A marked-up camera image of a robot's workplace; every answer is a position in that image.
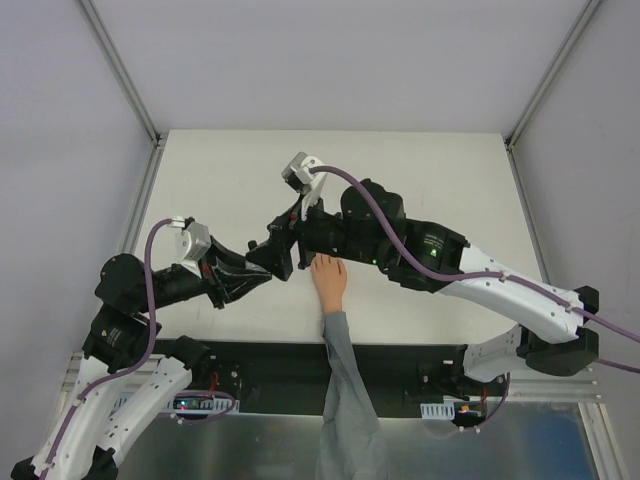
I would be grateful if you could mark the aluminium frame post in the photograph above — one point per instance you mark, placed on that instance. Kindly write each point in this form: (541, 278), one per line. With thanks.
(565, 50)
(119, 70)

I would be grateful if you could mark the right aluminium frame post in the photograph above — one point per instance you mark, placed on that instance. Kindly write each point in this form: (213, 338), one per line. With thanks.
(565, 50)

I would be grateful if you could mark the white cable duct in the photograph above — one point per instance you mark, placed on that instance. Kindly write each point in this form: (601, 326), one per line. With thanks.
(201, 405)
(444, 411)

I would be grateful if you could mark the aluminium rail bar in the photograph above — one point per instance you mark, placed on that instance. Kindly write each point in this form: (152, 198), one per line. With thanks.
(524, 386)

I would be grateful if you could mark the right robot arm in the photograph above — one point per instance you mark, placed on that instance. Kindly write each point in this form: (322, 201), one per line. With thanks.
(372, 228)

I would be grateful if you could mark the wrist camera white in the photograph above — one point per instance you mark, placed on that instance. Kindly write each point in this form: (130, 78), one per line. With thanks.
(297, 174)
(192, 242)

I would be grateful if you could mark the left white cable duct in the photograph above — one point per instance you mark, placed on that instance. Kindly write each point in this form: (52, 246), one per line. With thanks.
(201, 405)

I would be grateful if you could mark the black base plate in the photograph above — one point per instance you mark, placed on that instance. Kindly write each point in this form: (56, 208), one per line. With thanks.
(292, 378)

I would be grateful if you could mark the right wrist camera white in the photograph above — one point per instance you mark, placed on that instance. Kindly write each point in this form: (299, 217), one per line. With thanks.
(297, 174)

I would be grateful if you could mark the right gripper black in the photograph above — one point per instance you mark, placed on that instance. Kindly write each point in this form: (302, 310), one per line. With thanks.
(304, 242)

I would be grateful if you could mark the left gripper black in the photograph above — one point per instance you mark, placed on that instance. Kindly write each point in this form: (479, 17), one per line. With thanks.
(214, 282)

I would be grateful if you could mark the mannequin hand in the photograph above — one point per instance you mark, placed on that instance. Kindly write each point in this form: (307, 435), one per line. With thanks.
(330, 279)

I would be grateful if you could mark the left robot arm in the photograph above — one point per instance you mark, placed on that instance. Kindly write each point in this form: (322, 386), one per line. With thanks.
(92, 435)

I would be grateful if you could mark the right white cable duct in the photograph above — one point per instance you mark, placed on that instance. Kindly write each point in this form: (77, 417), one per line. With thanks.
(444, 411)

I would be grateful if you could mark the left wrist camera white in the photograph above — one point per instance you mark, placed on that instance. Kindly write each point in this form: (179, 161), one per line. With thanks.
(192, 242)

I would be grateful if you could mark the left aluminium frame post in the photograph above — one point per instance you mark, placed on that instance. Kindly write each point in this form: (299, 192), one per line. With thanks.
(119, 70)

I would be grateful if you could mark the grey sleeve forearm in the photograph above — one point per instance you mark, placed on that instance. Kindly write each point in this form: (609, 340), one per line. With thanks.
(351, 443)

